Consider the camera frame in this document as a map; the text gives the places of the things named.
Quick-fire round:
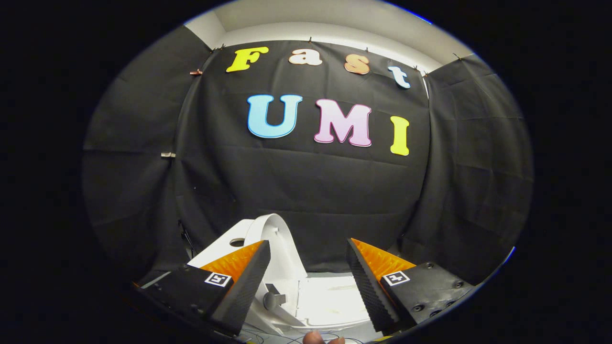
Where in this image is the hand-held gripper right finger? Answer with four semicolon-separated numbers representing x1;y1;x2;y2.
346;238;475;333

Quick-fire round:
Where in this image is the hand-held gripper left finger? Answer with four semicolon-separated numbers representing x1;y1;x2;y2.
139;240;271;336

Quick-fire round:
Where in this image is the dark round lid tab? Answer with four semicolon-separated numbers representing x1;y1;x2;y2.
263;284;286;310

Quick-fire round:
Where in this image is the white toilet seat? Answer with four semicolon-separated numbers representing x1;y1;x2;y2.
296;276;371;328

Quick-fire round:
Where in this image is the black backdrop cloth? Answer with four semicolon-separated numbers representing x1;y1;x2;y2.
82;26;534;287

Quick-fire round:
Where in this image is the black cable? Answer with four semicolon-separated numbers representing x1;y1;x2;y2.
239;325;311;344

